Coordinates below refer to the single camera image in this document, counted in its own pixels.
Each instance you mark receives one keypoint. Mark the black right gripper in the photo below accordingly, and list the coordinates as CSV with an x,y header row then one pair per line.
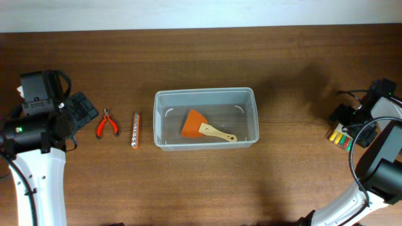
x,y
340,115

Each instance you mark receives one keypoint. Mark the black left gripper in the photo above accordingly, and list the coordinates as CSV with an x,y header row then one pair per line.
x,y
83,105

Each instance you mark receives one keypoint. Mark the orange scraper wooden handle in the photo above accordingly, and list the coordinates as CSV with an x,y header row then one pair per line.
x,y
196,125

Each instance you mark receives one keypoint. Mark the clear plastic container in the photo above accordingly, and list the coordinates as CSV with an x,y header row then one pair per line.
x,y
230,110

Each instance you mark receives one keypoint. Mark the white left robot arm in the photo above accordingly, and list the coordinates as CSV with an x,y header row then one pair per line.
x,y
35,149

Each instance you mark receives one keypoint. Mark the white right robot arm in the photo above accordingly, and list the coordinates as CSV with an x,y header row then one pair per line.
x,y
375,170

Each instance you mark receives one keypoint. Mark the orange socket bit rail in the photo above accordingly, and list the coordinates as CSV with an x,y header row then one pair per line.
x,y
135,133

